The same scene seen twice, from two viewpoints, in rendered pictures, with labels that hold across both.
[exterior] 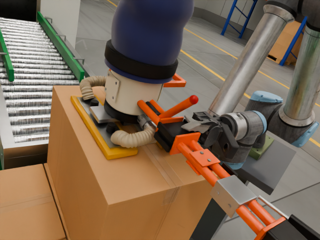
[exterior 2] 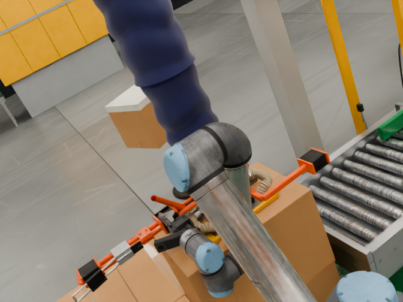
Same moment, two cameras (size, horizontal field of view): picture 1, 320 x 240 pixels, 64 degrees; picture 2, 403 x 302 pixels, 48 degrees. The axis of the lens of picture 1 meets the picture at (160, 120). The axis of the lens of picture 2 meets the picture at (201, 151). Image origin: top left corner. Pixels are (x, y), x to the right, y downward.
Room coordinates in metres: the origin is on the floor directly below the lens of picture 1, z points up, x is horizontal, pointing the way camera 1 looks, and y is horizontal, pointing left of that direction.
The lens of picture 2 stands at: (1.42, -1.38, 2.03)
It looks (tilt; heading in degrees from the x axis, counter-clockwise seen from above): 26 degrees down; 113
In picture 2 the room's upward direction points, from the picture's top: 25 degrees counter-clockwise
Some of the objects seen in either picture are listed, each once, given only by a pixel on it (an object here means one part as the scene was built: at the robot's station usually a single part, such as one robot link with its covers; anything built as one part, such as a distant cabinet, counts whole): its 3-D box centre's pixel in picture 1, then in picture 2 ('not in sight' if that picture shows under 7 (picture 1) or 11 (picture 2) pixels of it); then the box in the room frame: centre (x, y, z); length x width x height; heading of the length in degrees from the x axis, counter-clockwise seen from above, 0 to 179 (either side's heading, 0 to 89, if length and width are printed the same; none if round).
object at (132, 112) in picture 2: not in sight; (155, 107); (-0.19, 1.85, 0.82); 0.60 x 0.40 x 0.40; 65
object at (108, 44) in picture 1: (142, 57); not in sight; (0.78, 0.11, 1.19); 0.23 x 0.23 x 0.04
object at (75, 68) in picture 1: (59, 39); not in sight; (2.36, 1.16, 0.60); 1.60 x 0.11 x 0.09; 41
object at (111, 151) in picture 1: (101, 118); not in sight; (0.71, 0.18, 0.97); 0.34 x 0.10 x 0.05; 43
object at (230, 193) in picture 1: (232, 195); (122, 252); (0.44, -0.20, 1.07); 0.07 x 0.07 x 0.04; 43
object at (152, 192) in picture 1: (119, 166); (242, 246); (0.77, 0.09, 0.74); 0.60 x 0.40 x 0.40; 40
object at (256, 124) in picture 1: (246, 125); (204, 253); (0.80, -0.28, 1.07); 0.12 x 0.09 x 0.10; 133
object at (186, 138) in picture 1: (176, 134); (168, 219); (0.59, -0.06, 1.07); 0.10 x 0.08 x 0.06; 133
